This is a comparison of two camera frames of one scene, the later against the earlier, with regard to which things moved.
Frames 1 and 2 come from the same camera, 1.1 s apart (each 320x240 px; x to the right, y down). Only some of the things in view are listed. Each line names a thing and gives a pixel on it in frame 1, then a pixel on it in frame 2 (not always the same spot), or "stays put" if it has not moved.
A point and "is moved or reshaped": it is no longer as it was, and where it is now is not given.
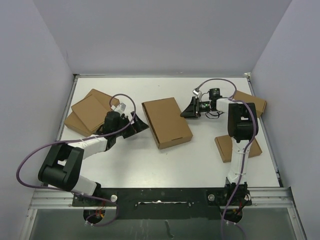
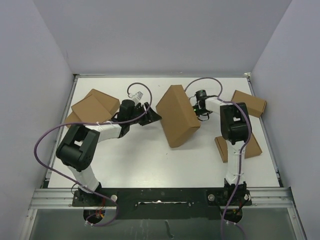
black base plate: [165, 203] stays put
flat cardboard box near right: [224, 145] stays put
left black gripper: [138, 125] to [150, 115]
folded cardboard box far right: [260, 103] stays put
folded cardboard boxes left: [87, 116] stays put
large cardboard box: [167, 122] is moved or reshaped
